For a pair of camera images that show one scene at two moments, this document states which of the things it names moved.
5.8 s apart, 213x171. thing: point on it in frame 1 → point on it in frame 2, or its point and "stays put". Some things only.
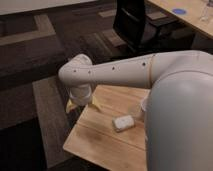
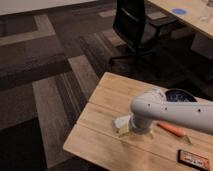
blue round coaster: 179,11 stays put
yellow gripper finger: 70,105 → 124,129
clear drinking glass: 204,17 stays put
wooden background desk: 197,12 stays put
